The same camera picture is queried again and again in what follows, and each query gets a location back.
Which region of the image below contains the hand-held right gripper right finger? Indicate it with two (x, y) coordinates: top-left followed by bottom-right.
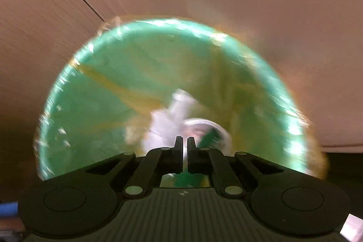
(186, 136), (285, 198)

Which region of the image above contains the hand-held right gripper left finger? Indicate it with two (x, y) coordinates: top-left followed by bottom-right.
(84, 136), (184, 197)

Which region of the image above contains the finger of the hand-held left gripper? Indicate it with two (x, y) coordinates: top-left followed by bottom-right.
(0, 202), (20, 219)

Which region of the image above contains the clear plastic bag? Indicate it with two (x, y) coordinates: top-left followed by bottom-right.
(143, 89), (200, 156)

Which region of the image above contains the bin with green liner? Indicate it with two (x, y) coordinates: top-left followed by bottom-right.
(33, 15), (331, 183)

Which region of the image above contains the white round cup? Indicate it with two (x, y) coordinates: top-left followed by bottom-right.
(183, 117), (231, 156)

